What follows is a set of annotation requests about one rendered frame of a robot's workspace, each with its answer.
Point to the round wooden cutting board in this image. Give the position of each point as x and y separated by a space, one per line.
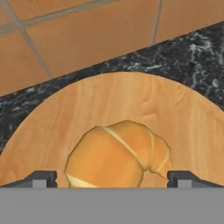
87 105

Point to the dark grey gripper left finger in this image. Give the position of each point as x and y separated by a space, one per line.
43 176

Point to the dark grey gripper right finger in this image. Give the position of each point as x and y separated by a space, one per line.
180 176

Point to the golden croissant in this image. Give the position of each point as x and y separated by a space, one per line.
116 157

